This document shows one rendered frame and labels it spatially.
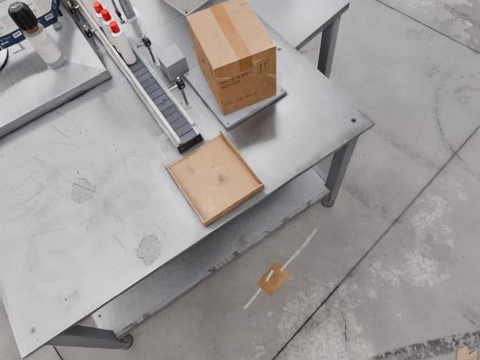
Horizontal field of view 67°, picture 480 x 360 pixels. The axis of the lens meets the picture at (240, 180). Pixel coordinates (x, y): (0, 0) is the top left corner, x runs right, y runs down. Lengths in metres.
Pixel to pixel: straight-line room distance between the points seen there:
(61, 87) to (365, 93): 1.90
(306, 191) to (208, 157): 0.76
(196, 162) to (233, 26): 0.52
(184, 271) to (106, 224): 0.63
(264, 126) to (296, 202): 0.63
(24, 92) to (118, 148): 0.53
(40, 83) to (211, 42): 0.85
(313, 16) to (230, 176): 0.92
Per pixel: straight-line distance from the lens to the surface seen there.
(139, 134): 1.58
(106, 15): 1.73
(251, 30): 1.43
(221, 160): 1.43
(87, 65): 1.87
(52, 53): 1.88
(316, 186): 2.05
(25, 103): 1.87
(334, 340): 2.09
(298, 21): 1.90
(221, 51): 1.37
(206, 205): 1.35
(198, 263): 1.93
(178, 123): 1.50
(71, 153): 1.66
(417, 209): 2.37
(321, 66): 2.27
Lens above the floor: 2.06
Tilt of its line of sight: 63 degrees down
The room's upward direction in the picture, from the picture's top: 12 degrees counter-clockwise
